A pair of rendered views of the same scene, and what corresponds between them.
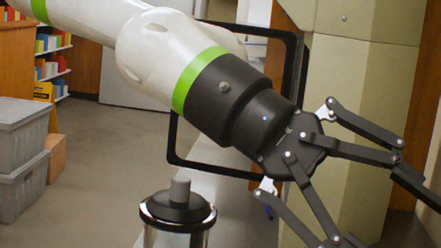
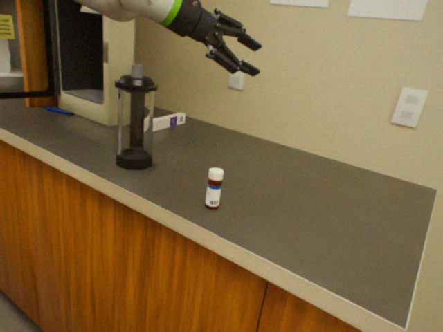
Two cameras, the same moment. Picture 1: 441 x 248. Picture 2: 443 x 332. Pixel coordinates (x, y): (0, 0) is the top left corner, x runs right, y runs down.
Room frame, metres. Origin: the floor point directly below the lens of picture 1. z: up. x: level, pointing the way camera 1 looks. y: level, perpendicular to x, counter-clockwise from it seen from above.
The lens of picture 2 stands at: (0.04, 0.73, 1.32)
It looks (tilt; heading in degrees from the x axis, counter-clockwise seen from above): 22 degrees down; 298
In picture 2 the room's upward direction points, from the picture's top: 7 degrees clockwise
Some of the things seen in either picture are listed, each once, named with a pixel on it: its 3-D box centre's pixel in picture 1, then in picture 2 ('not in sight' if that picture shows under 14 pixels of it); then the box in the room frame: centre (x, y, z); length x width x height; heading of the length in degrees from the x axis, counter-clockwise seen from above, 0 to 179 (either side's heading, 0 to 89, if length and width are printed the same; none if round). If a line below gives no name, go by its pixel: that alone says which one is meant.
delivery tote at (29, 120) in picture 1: (5, 133); not in sight; (2.92, 1.34, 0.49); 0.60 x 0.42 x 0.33; 175
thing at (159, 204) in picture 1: (178, 200); (136, 78); (0.65, 0.04, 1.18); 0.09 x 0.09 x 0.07
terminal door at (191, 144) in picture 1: (229, 100); (6, 41); (1.30, -0.02, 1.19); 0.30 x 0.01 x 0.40; 78
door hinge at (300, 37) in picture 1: (291, 111); (54, 43); (1.26, -0.18, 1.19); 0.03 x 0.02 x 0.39; 175
